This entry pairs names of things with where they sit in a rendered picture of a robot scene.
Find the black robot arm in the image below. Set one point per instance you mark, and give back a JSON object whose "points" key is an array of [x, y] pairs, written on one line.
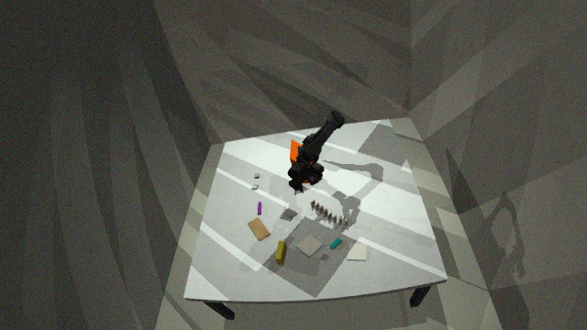
{"points": [[312, 147]]}

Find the cyan rectangular block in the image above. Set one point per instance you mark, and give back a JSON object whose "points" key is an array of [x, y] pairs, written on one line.
{"points": [[335, 243]]}

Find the yellow rectangular block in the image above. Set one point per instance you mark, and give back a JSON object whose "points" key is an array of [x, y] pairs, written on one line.
{"points": [[280, 253]]}

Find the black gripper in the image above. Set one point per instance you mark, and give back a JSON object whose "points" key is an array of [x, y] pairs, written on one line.
{"points": [[297, 184]]}

